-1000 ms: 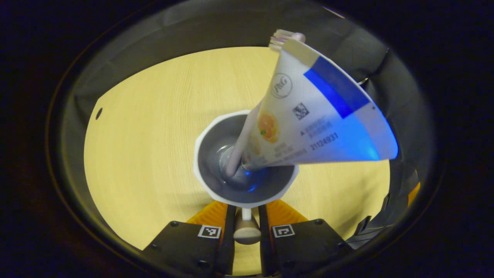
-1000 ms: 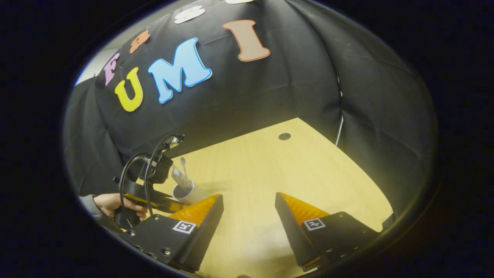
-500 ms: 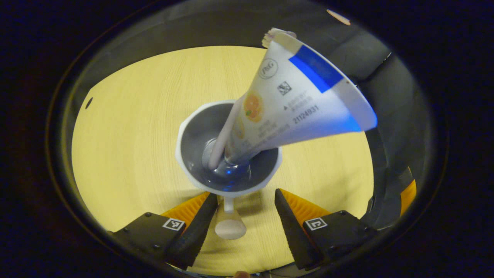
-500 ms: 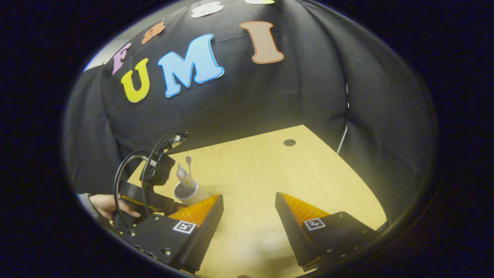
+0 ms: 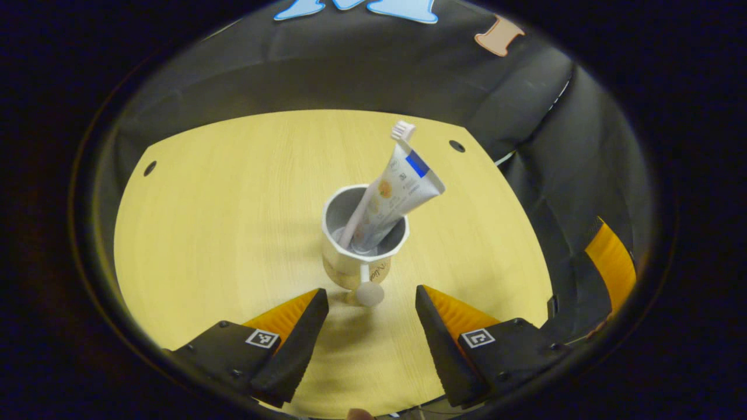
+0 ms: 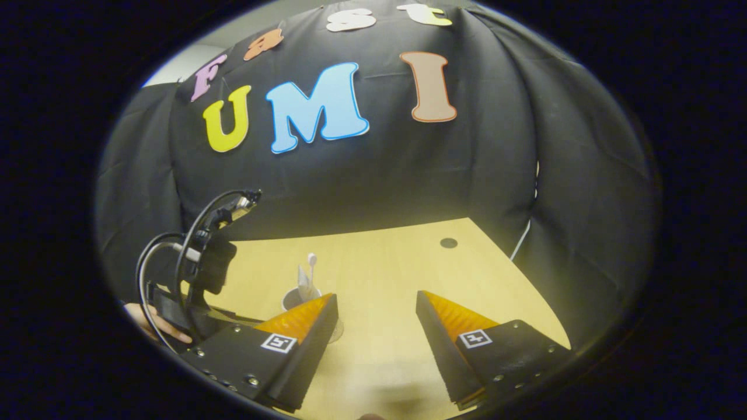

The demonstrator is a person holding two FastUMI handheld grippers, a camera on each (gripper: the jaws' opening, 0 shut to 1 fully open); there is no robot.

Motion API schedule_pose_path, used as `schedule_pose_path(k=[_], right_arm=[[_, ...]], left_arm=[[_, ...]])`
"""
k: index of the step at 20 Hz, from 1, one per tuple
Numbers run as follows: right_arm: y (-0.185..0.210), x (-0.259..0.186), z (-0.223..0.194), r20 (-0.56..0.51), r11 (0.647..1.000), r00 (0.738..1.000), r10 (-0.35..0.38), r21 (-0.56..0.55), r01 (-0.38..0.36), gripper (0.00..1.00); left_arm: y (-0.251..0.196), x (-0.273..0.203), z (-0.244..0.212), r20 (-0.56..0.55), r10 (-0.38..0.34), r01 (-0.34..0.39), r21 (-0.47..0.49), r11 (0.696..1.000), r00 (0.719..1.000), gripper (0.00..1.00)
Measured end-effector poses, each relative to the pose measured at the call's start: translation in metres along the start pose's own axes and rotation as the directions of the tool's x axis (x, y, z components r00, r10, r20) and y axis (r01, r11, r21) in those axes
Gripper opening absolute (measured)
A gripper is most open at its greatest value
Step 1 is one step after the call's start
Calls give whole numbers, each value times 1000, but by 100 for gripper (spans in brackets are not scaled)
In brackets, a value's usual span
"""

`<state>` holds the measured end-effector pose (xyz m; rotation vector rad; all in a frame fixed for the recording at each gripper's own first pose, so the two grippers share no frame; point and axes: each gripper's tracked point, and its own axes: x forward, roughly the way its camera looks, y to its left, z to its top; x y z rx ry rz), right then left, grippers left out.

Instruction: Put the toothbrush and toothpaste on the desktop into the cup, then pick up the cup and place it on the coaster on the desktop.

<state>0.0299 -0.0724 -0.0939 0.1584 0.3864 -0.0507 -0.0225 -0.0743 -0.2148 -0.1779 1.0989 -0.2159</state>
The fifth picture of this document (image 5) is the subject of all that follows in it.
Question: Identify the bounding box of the wooden desktop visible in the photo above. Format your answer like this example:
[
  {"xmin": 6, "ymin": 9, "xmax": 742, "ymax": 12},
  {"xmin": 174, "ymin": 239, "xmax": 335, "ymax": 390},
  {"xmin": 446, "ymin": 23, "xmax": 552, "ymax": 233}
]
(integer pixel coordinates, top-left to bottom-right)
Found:
[{"xmin": 114, "ymin": 110, "xmax": 554, "ymax": 418}]

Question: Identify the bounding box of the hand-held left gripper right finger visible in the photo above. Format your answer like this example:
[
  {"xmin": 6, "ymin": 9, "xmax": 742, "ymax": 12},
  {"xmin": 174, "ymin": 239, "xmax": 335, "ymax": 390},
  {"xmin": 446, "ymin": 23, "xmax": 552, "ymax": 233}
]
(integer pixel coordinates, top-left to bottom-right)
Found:
[{"xmin": 416, "ymin": 285, "xmax": 575, "ymax": 409}]

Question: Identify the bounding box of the white cup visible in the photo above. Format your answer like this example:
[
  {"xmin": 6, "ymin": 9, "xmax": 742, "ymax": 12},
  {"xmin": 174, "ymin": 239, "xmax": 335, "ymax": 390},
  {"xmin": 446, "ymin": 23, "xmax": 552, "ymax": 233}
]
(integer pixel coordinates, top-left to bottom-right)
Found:
[{"xmin": 321, "ymin": 184, "xmax": 410, "ymax": 307}]

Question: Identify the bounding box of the white toothpaste tube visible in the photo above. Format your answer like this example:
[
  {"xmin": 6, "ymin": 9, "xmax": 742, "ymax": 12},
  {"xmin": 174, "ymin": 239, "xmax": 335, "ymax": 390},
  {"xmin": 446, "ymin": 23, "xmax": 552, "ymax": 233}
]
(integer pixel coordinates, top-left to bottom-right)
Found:
[{"xmin": 350, "ymin": 143, "xmax": 446, "ymax": 255}]

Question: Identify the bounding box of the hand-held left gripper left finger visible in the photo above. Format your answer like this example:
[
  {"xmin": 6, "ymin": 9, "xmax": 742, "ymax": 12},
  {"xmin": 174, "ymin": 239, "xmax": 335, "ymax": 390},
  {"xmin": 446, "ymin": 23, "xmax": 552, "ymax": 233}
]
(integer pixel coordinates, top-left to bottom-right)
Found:
[{"xmin": 163, "ymin": 288, "xmax": 330, "ymax": 409}]

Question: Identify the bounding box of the white cable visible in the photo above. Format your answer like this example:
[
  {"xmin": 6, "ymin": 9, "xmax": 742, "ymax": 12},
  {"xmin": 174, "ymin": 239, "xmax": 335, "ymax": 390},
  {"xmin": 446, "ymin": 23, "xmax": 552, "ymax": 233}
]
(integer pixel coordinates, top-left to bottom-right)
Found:
[{"xmin": 494, "ymin": 79, "xmax": 571, "ymax": 166}]

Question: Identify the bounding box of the white pink toothbrush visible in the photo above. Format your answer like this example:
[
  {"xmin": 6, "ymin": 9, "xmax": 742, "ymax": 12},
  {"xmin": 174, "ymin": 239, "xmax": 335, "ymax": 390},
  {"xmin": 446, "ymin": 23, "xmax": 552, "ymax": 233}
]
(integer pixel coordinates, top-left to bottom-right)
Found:
[{"xmin": 338, "ymin": 121, "xmax": 416, "ymax": 251}]

